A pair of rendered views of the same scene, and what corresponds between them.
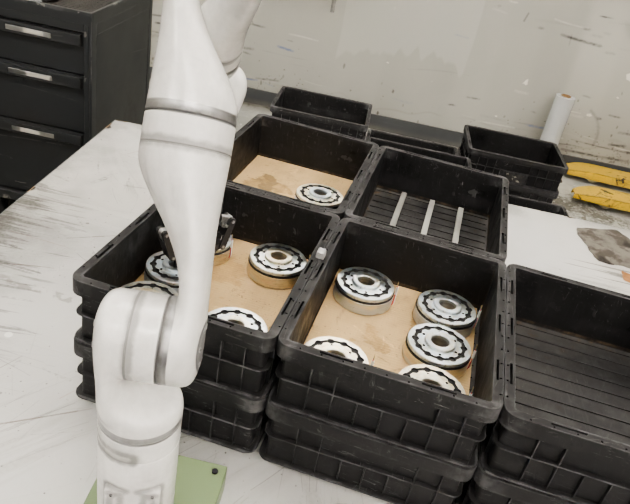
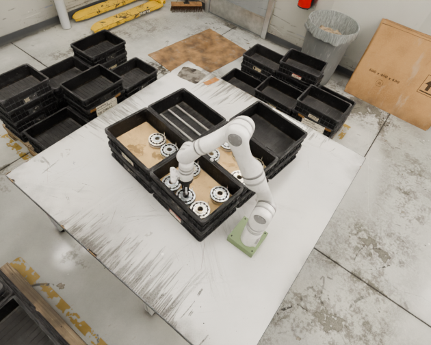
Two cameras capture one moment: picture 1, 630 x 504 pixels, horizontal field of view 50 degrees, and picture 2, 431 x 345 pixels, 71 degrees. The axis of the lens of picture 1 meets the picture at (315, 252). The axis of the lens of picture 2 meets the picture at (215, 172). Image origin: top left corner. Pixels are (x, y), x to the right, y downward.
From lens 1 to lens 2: 1.22 m
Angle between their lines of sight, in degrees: 50
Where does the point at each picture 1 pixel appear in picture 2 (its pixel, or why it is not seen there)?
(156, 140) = (260, 183)
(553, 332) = not seen: hidden behind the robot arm
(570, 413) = (266, 142)
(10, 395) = (191, 259)
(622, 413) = (269, 133)
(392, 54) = not seen: outside the picture
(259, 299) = (202, 182)
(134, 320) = (270, 211)
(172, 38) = (254, 164)
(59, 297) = (148, 235)
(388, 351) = (234, 163)
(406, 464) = not seen: hidden behind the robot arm
